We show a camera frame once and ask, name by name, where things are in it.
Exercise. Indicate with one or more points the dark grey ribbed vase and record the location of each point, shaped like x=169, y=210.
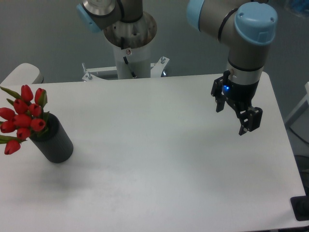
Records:
x=55, y=144

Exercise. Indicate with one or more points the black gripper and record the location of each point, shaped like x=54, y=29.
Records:
x=239, y=98

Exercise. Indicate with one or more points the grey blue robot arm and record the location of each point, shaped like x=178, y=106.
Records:
x=247, y=27

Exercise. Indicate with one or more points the white furniture at right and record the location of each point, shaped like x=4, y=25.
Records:
x=299, y=109

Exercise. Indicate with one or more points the white chair armrest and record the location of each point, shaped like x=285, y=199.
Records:
x=24, y=74

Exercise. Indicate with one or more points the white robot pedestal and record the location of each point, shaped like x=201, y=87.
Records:
x=131, y=44

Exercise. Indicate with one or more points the red tulip bouquet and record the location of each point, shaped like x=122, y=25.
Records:
x=27, y=118

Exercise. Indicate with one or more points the black corner device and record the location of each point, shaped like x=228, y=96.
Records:
x=300, y=205

